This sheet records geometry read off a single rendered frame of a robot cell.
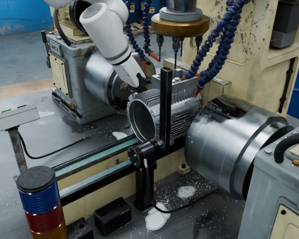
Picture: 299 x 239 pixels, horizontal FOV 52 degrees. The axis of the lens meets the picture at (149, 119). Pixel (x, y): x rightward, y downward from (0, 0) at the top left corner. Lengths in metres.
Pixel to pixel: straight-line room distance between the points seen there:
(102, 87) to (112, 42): 0.33
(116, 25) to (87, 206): 0.53
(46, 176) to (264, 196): 0.45
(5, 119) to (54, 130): 0.43
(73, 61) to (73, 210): 0.63
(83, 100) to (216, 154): 0.77
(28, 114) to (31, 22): 5.45
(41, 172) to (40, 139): 0.87
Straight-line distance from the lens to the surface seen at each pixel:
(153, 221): 0.98
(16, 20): 6.41
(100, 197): 0.98
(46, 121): 1.52
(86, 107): 1.41
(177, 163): 1.13
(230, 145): 0.77
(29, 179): 0.52
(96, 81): 1.20
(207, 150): 0.80
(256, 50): 1.05
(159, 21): 0.93
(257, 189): 0.73
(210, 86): 1.03
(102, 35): 0.86
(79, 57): 1.32
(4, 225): 1.07
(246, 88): 1.10
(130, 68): 0.93
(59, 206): 0.56
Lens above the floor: 1.54
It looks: 31 degrees down
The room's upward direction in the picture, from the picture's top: straight up
